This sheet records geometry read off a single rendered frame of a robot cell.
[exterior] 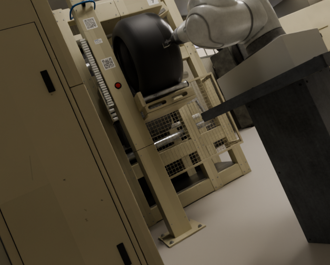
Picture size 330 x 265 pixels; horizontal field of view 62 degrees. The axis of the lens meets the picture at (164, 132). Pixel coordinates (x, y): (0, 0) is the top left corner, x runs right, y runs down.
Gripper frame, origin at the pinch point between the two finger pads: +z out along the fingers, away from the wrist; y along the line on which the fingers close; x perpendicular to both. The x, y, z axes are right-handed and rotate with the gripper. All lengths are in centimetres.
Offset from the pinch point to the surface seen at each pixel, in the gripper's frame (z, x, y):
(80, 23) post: 34, -32, 38
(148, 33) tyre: 6.1, -9.7, 6.3
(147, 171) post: 8, 70, 37
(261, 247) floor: -64, 101, 17
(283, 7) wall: 685, -58, -839
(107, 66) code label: 25.5, -0.7, 33.2
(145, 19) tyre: 13.6, -19.9, 2.0
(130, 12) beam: 62, -37, -8
